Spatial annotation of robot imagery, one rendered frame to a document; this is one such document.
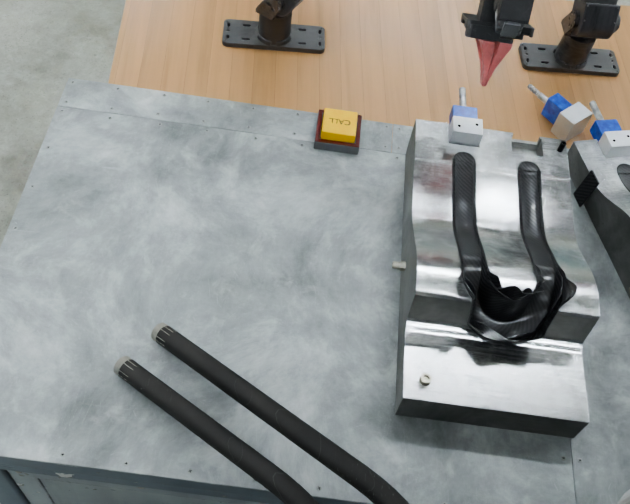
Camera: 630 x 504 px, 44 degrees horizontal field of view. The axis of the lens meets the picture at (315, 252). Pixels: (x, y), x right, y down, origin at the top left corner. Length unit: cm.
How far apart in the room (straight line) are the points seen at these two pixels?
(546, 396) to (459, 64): 74
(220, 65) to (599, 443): 93
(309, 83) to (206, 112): 21
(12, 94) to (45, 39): 27
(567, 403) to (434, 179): 40
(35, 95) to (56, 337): 156
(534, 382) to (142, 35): 97
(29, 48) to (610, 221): 202
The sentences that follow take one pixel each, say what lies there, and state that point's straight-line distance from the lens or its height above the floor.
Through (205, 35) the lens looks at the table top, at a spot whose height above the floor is 80.
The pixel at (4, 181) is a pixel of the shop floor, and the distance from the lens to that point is 243.
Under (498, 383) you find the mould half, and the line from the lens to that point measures 112.
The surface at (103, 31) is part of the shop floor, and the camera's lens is 284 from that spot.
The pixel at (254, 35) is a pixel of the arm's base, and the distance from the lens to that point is 157.
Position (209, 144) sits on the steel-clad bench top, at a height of 80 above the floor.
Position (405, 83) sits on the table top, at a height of 80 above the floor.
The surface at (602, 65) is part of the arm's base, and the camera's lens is 171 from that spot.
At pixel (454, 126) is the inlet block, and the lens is 131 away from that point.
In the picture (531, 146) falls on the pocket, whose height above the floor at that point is 87.
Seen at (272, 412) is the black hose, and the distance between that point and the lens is 102.
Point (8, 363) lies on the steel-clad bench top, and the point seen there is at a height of 80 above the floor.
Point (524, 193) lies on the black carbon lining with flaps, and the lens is 130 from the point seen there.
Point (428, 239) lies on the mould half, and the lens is 116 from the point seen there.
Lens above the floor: 182
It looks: 55 degrees down
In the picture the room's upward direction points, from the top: 10 degrees clockwise
